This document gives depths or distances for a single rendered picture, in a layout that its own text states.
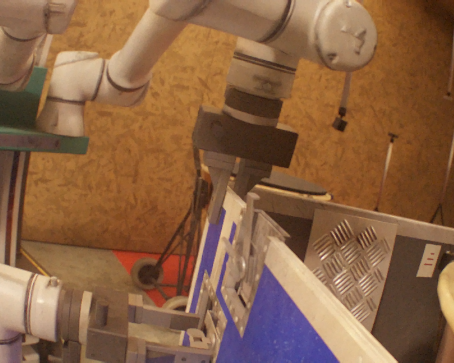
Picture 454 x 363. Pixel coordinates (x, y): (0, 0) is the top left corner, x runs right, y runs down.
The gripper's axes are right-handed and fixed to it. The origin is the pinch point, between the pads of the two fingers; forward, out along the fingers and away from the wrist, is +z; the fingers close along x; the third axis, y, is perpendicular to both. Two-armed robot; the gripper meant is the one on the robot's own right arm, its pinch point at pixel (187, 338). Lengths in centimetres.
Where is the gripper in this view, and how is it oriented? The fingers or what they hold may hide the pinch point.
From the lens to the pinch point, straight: 59.1
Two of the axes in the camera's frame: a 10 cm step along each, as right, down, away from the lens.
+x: -1.8, -2.0, 9.6
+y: 2.3, -9.6, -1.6
